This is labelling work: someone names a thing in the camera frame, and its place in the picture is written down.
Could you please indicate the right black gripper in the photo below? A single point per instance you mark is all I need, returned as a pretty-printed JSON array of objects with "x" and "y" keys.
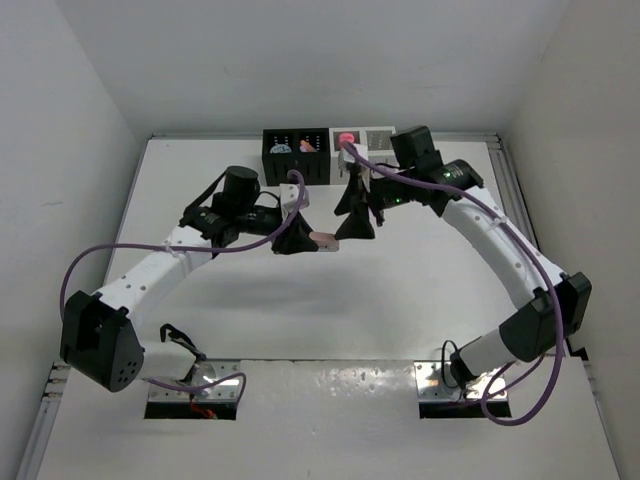
[{"x": 357, "y": 203}]

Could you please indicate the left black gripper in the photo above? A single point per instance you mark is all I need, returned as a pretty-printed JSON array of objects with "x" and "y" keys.
[{"x": 294, "y": 238}]

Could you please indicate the pink mini stapler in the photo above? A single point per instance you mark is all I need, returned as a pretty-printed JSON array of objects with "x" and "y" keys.
[{"x": 326, "y": 242}]

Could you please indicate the pink crayon tube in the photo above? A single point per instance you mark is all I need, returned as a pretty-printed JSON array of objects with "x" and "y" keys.
[{"x": 345, "y": 137}]

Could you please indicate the orange cap marker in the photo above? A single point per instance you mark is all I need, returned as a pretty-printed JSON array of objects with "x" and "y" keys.
[{"x": 306, "y": 147}]

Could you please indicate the black slotted container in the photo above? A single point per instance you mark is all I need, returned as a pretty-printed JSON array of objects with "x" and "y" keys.
[{"x": 314, "y": 166}]

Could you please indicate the blue cap glue stick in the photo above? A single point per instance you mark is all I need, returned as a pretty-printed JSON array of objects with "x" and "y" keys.
[{"x": 280, "y": 149}]

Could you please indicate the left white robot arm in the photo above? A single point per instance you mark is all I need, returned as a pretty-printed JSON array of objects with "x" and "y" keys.
[{"x": 100, "y": 329}]

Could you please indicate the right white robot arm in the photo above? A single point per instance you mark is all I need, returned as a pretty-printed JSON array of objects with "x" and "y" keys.
[{"x": 550, "y": 304}]

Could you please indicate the white slotted container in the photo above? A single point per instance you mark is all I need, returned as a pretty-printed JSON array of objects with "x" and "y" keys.
[{"x": 378, "y": 141}]

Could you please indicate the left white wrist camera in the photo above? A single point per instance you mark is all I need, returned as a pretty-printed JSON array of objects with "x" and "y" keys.
[{"x": 291, "y": 199}]

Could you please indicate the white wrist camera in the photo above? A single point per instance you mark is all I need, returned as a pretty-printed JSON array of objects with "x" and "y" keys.
[
  {"x": 291, "y": 199},
  {"x": 349, "y": 159}
]

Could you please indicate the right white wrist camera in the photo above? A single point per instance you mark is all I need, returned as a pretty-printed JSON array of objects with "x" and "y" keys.
[{"x": 349, "y": 159}]

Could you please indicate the right aluminium frame rail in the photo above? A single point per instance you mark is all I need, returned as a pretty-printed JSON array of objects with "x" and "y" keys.
[{"x": 508, "y": 184}]

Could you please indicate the aluminium frame rail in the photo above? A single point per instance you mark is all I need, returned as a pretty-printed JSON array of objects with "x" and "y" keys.
[
  {"x": 40, "y": 433},
  {"x": 508, "y": 184}
]

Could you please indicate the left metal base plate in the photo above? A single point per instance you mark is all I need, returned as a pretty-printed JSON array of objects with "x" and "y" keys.
[{"x": 209, "y": 381}]

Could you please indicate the metal base plate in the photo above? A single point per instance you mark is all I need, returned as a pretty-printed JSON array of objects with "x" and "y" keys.
[
  {"x": 435, "y": 384},
  {"x": 209, "y": 381}
]

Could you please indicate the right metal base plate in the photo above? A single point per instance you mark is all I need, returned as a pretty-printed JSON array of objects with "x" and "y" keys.
[{"x": 435, "y": 384}]

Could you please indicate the left aluminium frame rail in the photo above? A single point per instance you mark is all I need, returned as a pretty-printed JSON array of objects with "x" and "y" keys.
[{"x": 40, "y": 433}]

